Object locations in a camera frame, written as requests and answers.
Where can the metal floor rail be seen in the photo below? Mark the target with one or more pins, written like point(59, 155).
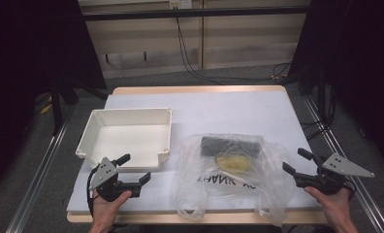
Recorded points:
point(368, 194)
point(35, 181)

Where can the yellow banana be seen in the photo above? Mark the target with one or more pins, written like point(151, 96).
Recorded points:
point(233, 163)

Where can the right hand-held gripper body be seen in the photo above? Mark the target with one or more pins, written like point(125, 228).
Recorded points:
point(329, 179)

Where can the person's right hand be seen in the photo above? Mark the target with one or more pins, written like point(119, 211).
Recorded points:
point(337, 207)

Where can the long black box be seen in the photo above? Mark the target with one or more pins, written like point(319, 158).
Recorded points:
point(229, 147)

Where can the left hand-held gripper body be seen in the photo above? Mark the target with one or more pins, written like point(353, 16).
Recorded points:
point(107, 187)

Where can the clear plastic bag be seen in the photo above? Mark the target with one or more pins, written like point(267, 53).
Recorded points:
point(193, 194)

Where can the black horizontal bar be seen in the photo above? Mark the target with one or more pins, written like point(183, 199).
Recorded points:
point(196, 13)

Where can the white wall outlet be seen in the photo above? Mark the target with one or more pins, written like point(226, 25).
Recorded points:
point(180, 4)

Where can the white plastic box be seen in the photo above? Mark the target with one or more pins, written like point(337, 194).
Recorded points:
point(128, 139)

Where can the black curtain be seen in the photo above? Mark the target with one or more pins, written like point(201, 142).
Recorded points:
point(358, 64)
point(18, 64)

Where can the person's left hand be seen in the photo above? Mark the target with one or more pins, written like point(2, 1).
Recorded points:
point(106, 210)

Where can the black metal stand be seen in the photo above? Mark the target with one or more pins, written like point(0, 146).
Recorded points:
point(56, 106)

